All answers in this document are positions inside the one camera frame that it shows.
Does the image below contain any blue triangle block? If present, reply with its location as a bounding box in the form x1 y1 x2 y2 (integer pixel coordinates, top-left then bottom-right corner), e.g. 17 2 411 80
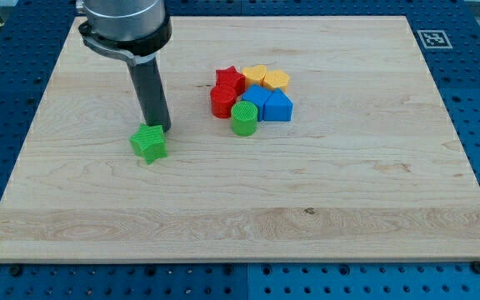
262 88 293 122

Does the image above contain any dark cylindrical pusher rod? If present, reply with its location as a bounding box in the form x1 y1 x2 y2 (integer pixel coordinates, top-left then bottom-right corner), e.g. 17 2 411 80
128 57 171 133

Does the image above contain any red cylinder block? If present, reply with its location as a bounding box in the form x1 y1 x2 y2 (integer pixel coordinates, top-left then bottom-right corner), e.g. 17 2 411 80
210 84 237 118

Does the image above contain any yellow pentagon block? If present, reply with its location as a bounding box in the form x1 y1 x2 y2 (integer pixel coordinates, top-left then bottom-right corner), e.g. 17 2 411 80
262 70 290 93

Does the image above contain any wooden board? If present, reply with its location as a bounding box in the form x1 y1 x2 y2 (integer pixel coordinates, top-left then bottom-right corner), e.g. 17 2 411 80
0 16 480 264

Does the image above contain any white fiducial marker tag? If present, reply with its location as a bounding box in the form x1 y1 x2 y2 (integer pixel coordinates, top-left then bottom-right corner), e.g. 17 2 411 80
417 29 453 49

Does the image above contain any yellow heart block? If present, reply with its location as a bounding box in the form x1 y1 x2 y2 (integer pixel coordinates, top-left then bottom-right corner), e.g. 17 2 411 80
242 64 268 89

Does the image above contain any blue cube block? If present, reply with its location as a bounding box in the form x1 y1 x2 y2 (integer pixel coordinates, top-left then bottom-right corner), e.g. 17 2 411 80
241 84 272 122

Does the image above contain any green star block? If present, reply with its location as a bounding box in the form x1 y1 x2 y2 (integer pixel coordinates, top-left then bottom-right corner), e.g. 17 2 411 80
129 123 168 164

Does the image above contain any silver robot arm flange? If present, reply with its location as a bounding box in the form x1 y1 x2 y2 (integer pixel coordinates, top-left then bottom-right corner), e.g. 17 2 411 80
76 0 173 67

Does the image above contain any red star block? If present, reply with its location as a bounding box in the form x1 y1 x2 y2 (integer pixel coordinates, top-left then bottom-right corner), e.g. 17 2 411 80
215 66 246 96

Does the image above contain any green cylinder block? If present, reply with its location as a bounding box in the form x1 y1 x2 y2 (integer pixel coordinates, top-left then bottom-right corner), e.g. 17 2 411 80
231 101 258 136

